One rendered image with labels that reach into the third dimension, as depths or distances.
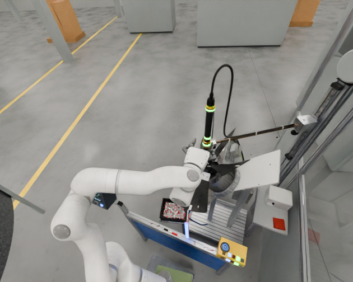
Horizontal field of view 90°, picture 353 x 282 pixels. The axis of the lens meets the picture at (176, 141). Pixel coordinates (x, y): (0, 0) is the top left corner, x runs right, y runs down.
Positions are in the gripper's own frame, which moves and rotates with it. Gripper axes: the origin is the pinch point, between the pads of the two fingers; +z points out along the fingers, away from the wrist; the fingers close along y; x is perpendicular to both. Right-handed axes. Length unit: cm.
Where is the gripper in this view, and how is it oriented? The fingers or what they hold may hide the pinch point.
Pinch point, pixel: (203, 142)
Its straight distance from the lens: 87.1
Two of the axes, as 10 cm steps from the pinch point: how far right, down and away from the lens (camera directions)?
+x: -0.6, -6.5, -7.5
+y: 9.2, 2.5, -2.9
